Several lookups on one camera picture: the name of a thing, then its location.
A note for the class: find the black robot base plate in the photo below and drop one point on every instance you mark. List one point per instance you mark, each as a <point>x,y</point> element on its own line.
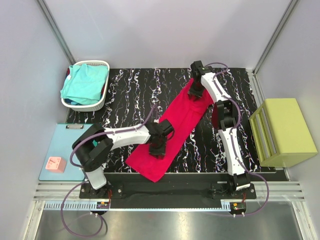
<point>172,191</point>

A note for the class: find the white laundry basket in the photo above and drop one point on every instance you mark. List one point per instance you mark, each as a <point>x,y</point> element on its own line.
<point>99,105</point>

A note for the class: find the light blue clipboard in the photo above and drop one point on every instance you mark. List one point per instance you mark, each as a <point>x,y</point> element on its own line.
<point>61,146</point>

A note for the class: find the turquoise t shirt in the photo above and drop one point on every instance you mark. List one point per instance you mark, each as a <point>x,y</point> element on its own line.
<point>85,84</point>

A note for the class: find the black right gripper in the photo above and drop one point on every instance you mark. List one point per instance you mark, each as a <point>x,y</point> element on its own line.
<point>196,94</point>

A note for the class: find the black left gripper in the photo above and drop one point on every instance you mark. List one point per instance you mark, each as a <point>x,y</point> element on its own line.
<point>157,148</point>

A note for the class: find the pink numbered block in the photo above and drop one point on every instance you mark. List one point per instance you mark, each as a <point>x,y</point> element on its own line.
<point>56,164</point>

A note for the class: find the yellow green drawer box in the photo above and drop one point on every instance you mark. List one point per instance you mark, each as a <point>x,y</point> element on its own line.
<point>281,135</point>

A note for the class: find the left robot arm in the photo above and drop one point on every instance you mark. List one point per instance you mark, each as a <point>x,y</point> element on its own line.
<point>91,158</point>

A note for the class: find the blue t shirt in basket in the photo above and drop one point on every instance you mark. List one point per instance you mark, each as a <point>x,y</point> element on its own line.
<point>71,102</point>

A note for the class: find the red t shirt in basket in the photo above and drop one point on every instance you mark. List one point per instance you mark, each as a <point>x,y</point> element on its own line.
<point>67,75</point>

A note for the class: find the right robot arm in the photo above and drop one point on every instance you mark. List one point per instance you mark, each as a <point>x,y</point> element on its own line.
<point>226,118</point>

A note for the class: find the green cutting mat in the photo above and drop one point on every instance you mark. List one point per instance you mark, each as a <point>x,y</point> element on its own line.
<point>95,143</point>

